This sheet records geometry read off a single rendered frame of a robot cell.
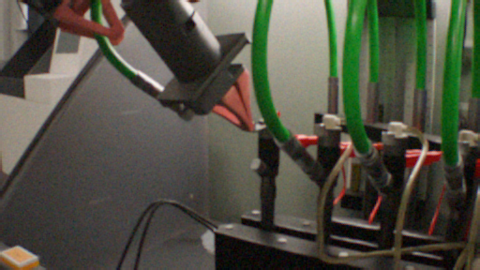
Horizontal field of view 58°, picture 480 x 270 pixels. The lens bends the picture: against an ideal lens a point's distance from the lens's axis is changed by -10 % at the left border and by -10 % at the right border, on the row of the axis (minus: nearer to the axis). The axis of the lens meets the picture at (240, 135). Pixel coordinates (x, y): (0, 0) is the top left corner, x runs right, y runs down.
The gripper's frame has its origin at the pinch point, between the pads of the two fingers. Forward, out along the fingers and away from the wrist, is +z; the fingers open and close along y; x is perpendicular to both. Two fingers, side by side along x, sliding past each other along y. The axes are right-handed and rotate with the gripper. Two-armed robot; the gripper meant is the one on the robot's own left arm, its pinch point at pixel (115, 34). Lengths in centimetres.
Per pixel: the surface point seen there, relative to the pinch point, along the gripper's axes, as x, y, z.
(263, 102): -0.5, -15.8, 15.5
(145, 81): 1.6, 2.4, 6.2
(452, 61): -8.8, -28.2, 22.2
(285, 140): 0.0, -12.9, 19.8
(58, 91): 2, 276, -45
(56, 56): -18, 315, -70
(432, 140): -14.2, -6.7, 37.3
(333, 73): -19.5, 11.9, 26.9
